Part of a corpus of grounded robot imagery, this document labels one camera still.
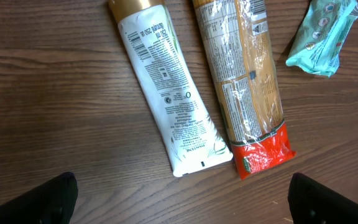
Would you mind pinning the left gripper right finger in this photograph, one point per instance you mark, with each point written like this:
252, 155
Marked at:
312, 202

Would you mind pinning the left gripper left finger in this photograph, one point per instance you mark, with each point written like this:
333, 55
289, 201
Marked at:
52, 202

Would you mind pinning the white shampoo tube gold cap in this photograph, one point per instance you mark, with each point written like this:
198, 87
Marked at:
190, 137

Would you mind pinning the teal snack wrapper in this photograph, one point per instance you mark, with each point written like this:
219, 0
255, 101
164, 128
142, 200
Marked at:
321, 36

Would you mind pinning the orange spaghetti pasta package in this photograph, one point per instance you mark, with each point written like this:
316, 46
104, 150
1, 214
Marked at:
237, 43

